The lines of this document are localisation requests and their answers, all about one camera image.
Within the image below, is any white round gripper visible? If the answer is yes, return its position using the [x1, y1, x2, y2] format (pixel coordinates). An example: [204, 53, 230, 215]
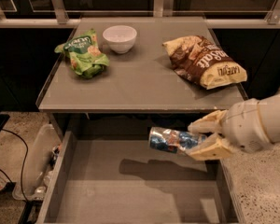
[186, 99, 273, 161]

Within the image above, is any blue silver redbull can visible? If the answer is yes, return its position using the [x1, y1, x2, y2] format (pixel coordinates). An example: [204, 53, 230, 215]
[148, 127, 207, 154]

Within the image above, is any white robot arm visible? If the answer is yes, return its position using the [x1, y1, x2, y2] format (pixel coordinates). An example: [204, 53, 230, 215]
[186, 87, 280, 161]

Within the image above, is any grey cabinet with top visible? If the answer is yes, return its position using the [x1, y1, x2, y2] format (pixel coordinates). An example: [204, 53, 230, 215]
[36, 17, 245, 130]

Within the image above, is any open grey top drawer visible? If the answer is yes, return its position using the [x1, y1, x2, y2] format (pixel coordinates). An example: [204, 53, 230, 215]
[37, 119, 239, 224]

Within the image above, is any brown yellow chip bag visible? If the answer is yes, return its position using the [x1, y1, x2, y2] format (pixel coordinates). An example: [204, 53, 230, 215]
[162, 35, 247, 90]

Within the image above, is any white ceramic bowl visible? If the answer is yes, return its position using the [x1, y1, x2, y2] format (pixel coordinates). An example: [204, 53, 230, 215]
[103, 25, 137, 54]

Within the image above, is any green snack bag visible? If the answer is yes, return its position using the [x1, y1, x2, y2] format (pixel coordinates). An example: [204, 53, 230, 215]
[54, 29, 109, 78]

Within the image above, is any clear plastic storage bin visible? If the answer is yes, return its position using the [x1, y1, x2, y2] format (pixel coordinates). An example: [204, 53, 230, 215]
[12, 124, 61, 201]

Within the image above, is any metal glass railing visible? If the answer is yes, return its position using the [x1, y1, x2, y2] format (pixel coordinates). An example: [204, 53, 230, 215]
[0, 0, 280, 29]

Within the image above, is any black cable on floor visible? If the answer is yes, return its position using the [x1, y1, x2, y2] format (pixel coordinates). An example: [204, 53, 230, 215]
[0, 124, 32, 202]

